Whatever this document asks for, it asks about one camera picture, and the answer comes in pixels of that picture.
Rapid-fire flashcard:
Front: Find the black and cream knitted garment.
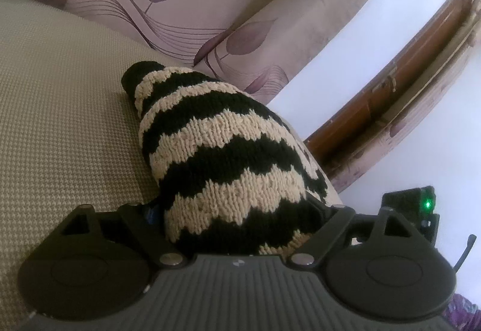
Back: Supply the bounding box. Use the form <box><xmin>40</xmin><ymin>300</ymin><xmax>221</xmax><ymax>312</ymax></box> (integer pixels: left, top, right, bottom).
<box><xmin>121</xmin><ymin>61</ymin><xmax>338</xmax><ymax>256</ymax></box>

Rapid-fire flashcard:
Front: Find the purple patterned fabric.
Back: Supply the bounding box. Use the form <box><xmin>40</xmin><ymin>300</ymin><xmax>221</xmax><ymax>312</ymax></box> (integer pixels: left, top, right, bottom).
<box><xmin>443</xmin><ymin>293</ymin><xmax>481</xmax><ymax>331</ymax></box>

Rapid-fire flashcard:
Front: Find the beige woven mattress cover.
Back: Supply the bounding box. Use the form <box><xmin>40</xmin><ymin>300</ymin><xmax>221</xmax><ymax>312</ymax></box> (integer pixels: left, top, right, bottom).
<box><xmin>1</xmin><ymin>0</ymin><xmax>156</xmax><ymax>329</ymax></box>

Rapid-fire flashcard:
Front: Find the brown wooden door frame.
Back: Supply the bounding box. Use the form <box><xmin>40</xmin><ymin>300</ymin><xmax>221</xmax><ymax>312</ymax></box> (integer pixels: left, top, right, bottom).
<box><xmin>306</xmin><ymin>0</ymin><xmax>480</xmax><ymax>193</ymax></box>

